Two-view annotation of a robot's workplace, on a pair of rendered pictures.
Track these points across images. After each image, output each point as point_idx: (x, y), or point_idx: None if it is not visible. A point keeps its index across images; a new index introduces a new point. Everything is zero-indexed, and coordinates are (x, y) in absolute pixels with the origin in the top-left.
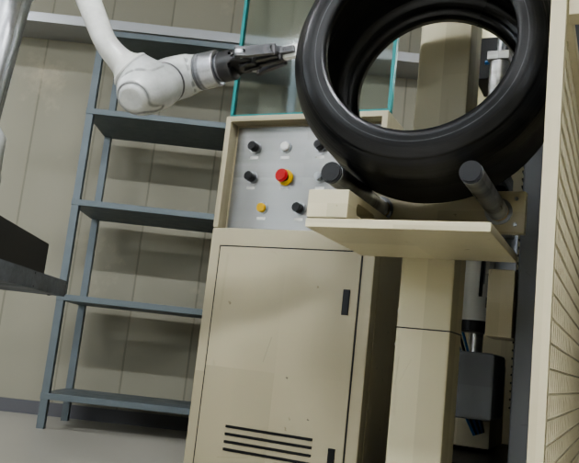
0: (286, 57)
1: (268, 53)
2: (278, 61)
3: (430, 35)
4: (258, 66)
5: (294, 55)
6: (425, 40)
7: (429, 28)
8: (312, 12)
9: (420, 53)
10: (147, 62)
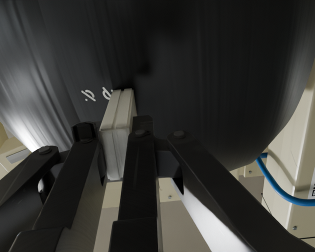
0: (102, 123)
1: (24, 164)
2: (126, 149)
3: (301, 98)
4: (113, 222)
5: (107, 109)
6: (306, 94)
7: (300, 111)
8: (4, 124)
9: None
10: None
